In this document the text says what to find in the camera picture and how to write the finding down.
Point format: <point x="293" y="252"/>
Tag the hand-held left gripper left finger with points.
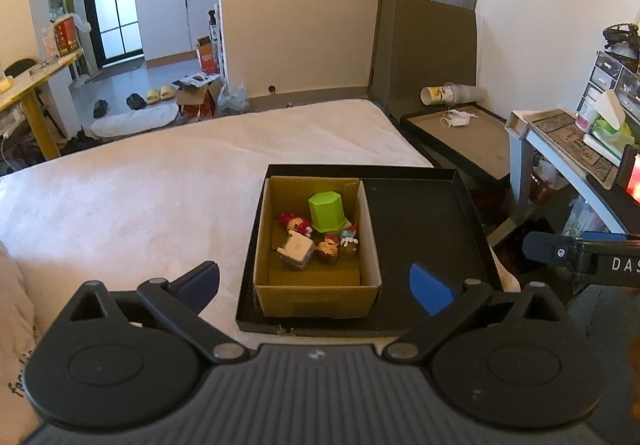
<point x="200" y="282"/>

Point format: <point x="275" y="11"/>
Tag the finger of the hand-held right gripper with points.
<point x="550" y="250"/>

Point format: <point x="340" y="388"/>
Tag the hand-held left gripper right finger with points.
<point x="430" y="290"/>

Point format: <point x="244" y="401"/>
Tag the black shallow tray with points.
<point x="415" y="215"/>

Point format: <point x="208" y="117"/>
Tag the grey bunny figurine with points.
<point x="350" y="237"/>

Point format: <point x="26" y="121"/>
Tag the small white box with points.
<point x="297" y="265"/>

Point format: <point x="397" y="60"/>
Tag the white charger plug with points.
<point x="300" y="245"/>

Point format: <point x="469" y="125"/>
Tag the brown haired doll figurine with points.
<point x="328" y="249"/>

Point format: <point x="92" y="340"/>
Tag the pink doll figurine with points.
<point x="297" y="225"/>

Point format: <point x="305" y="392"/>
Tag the brown cardboard box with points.
<point x="315" y="300"/>

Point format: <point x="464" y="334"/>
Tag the green hexagonal container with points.
<point x="327" y="212"/>

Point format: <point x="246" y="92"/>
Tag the grey clothing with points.
<point x="615" y="315"/>

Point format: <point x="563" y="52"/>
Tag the red glowing device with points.
<point x="632" y="175"/>

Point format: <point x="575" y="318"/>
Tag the grey side table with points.
<point x="522" y="160"/>

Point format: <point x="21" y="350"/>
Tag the brown patterned table mat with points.
<point x="570" y="140"/>

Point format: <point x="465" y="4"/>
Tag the green tissue pack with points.
<point x="610" y="130"/>

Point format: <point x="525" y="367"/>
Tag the black tray with brown liner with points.
<point x="465" y="145"/>

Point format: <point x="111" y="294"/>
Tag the pink lidded jar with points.
<point x="586" y="117"/>

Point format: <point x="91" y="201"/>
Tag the white face mask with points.
<point x="462" y="118"/>

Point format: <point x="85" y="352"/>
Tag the white floor mat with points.
<point x="135" y="121"/>

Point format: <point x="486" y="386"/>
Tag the open red cardboard box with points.
<point x="197" y="100"/>

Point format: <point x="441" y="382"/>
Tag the clear plastic bag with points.
<point x="232" y="100"/>

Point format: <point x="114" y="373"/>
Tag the clear drawer organizer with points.
<point x="607" y="72"/>

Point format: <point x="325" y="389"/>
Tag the beige printed blanket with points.
<point x="15" y="325"/>

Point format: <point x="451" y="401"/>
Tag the beige slipper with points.
<point x="152" y="96"/>
<point x="166" y="92"/>

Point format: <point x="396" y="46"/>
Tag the black slipper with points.
<point x="100" y="108"/>
<point x="135" y="101"/>

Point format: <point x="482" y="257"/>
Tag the stack of paper cups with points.
<point x="435" y="95"/>

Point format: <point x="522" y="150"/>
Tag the dark woven basket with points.
<point x="622" y="37"/>

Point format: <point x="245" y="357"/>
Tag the orange carton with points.
<point x="207" y="57"/>

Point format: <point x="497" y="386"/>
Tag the yellow table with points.
<point x="37" y="125"/>

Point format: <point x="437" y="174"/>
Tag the dark door mat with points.
<point x="124" y="63"/>

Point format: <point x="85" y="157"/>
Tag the large cardboard sheet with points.
<point x="430" y="50"/>

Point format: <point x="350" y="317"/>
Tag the white kitchen cabinet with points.
<point x="165" y="25"/>

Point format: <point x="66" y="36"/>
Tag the black chair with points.
<point x="20" y="66"/>

